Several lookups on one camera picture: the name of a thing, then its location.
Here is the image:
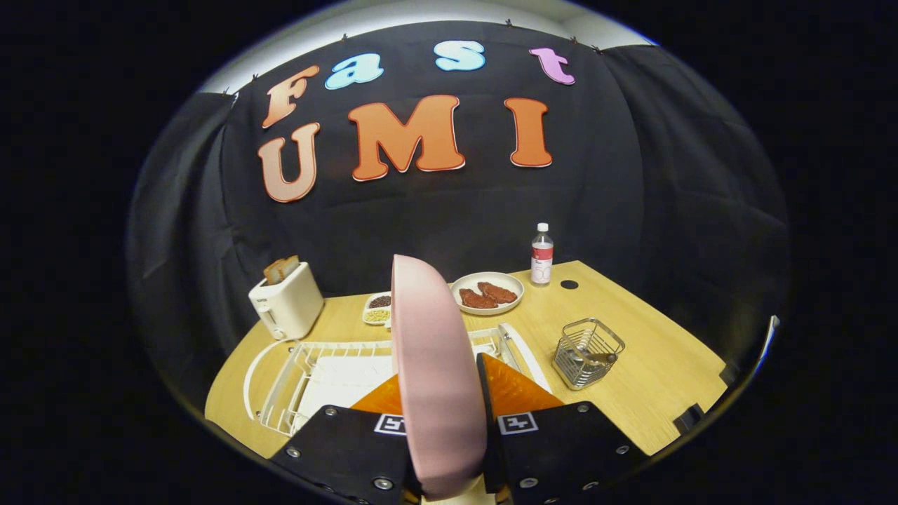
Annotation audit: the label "clear bottle with red label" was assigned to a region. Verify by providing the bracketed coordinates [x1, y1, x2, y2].
[530, 222, 554, 286]

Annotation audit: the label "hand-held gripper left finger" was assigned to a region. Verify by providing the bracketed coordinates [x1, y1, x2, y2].
[270, 374, 424, 505]

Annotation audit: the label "pink plate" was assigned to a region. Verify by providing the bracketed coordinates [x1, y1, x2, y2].
[390, 254, 488, 501]

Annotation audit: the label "white plate with meat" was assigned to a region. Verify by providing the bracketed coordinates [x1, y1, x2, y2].
[450, 271, 525, 316]

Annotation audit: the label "white wire dish rack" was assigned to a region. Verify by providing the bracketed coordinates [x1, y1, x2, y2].
[243, 323, 551, 437]

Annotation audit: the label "metal wire basket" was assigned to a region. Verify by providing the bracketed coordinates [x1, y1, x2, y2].
[551, 317, 626, 391]

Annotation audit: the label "white divided dish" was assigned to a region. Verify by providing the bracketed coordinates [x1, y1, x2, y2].
[362, 291, 394, 326]

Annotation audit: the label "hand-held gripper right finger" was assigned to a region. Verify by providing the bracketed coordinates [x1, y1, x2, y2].
[476, 353, 650, 505]

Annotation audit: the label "black backdrop cloth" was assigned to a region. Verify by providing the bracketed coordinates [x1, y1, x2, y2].
[126, 20, 792, 422]

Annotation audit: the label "black table clamp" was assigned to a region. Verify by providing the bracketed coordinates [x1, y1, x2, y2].
[673, 403, 706, 434]

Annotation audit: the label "white toaster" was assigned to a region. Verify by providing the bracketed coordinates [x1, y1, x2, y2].
[248, 262, 325, 342]

